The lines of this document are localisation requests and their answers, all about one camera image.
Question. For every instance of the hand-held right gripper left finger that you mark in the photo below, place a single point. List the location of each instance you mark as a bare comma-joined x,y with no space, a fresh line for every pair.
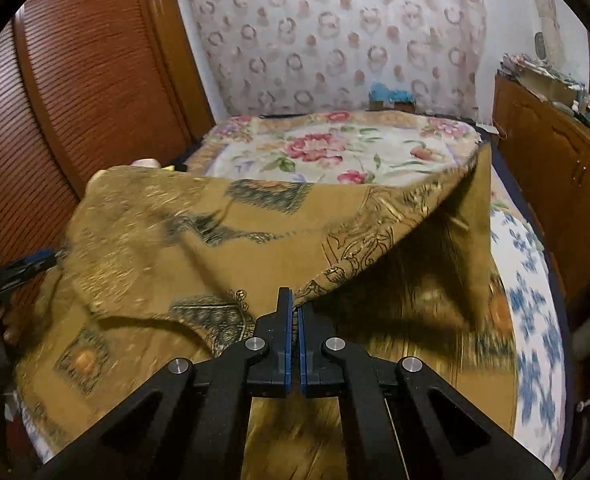
287,340

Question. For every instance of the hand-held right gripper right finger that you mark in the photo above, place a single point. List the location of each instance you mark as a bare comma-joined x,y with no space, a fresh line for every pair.
302,350

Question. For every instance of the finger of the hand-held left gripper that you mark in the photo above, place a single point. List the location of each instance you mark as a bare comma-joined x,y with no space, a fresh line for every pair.
30,265

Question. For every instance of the brown patterned garment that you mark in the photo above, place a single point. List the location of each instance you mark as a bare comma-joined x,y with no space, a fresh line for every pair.
200,240

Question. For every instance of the person's left hand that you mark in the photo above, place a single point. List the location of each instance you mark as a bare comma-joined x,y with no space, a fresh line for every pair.
12,325

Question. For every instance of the wooden louvered wardrobe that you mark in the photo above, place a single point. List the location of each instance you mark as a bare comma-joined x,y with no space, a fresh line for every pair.
75,85

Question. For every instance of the blue cloth bundle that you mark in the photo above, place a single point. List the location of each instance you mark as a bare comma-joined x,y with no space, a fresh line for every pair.
390,94

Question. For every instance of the wooden sideboard cabinet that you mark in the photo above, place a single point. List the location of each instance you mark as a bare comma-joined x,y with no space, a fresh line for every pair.
555,160

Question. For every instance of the cardboard box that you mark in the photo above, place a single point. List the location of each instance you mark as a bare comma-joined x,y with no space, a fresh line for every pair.
550,87

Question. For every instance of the small desk fan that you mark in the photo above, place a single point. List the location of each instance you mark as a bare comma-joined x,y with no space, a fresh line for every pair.
539,46

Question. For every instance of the tied beige window curtain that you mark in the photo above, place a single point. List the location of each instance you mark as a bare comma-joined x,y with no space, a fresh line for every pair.
545,5

